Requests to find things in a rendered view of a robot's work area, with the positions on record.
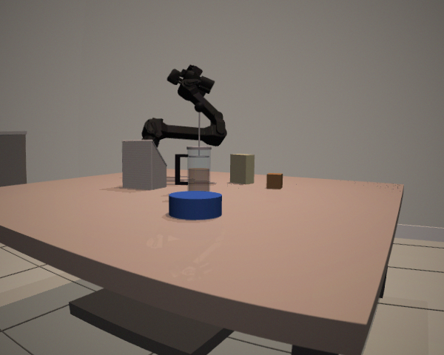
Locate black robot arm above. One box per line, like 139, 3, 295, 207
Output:
141, 65, 227, 148

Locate glass french press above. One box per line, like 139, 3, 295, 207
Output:
175, 102, 212, 192

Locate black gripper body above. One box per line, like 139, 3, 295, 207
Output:
167, 69, 206, 97

